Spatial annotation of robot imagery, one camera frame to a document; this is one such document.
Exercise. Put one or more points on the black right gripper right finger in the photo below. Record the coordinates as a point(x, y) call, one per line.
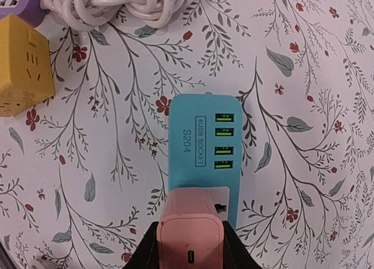
point(235, 255)

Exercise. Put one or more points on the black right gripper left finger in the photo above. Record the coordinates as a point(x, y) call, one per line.
point(146, 255)

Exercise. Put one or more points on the pink charger plug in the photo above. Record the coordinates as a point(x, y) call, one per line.
point(190, 233)

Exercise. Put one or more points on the yellow cube socket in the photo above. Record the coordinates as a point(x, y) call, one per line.
point(26, 74)

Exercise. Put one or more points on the floral table mat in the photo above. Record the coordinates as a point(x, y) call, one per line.
point(85, 172)

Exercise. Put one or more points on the teal power strip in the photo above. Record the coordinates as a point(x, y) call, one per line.
point(205, 145)

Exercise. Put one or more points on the purple power strip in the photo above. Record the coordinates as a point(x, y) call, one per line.
point(27, 10)

